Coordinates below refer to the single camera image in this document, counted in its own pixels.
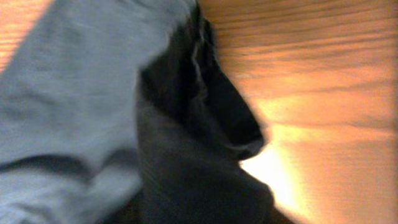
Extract dark blue shorts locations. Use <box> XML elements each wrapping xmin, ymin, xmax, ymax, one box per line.
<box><xmin>0</xmin><ymin>0</ymin><xmax>296</xmax><ymax>224</ymax></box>

